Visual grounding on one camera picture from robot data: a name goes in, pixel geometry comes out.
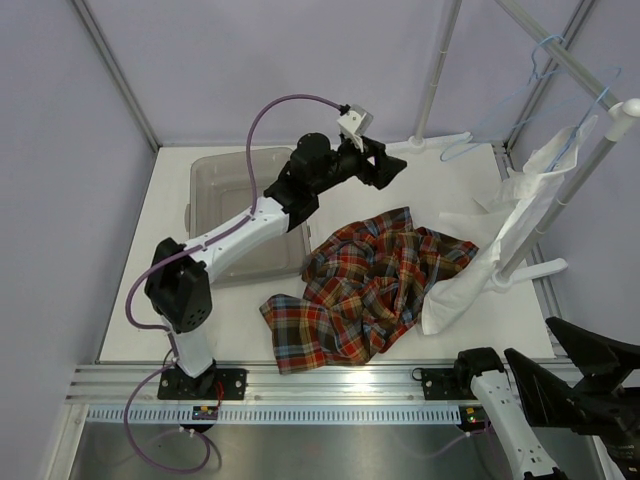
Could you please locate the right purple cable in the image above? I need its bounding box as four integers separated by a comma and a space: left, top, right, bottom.
399, 419, 494, 459

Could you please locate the white slotted cable duct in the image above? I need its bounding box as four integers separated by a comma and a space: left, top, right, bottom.
87, 405, 462, 425

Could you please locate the light blue wire hanger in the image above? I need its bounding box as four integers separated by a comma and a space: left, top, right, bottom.
440, 34, 623, 162

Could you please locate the left aluminium frame post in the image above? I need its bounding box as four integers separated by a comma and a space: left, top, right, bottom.
68, 0, 162, 154

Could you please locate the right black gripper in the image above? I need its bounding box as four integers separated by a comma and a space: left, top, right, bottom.
509, 313, 640, 480

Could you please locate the right aluminium frame post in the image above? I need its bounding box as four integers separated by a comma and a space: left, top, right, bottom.
504, 0, 599, 154

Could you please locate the white clothes rack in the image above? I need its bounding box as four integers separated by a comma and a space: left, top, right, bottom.
387, 1, 639, 292

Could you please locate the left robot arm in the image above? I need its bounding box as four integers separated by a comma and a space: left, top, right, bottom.
144, 133, 407, 400

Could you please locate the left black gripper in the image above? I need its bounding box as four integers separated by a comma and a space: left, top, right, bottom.
310, 134, 405, 196

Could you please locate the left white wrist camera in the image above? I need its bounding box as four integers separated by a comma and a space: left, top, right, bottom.
337, 105, 374, 153

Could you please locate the grey translucent plastic bin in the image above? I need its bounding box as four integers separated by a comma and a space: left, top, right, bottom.
185, 147, 311, 288

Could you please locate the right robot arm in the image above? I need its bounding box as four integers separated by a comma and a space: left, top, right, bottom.
452, 317, 639, 479

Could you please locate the red plaid shirt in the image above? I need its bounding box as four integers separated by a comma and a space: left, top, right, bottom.
260, 207, 478, 375

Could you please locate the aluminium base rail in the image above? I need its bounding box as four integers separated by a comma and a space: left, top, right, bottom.
64, 359, 453, 405

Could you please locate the aluminium frame post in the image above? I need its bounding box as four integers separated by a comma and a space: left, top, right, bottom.
68, 0, 162, 154
504, 0, 599, 154

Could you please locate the white shirt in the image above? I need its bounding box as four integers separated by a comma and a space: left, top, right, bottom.
420, 115, 598, 336

